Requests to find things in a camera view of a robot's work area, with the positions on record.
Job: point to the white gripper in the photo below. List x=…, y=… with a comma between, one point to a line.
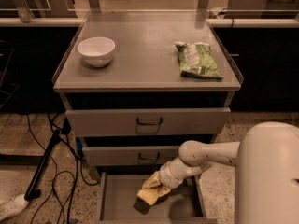
x=167, y=176

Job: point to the yellow sponge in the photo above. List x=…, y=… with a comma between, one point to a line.
x=150, y=196

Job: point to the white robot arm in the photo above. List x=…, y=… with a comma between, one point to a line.
x=266, y=163

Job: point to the grey bottom drawer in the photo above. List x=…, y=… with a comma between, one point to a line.
x=119, y=204

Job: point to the grey drawer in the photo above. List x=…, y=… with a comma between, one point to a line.
x=135, y=150
x=119, y=204
x=146, y=113

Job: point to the grey middle drawer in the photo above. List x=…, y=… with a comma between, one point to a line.
x=135, y=150

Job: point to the grey top drawer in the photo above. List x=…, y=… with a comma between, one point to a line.
x=146, y=113

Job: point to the grey drawer cabinet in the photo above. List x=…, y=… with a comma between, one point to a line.
x=146, y=59

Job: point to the black floor bar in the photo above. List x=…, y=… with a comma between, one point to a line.
x=30, y=192

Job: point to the green snack bag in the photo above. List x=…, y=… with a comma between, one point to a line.
x=196, y=60

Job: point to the white ceramic bowl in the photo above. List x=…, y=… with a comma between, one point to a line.
x=97, y=51

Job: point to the white shoe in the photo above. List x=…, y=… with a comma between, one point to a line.
x=12, y=207

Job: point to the white horizontal rail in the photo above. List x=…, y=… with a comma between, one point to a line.
x=218, y=23

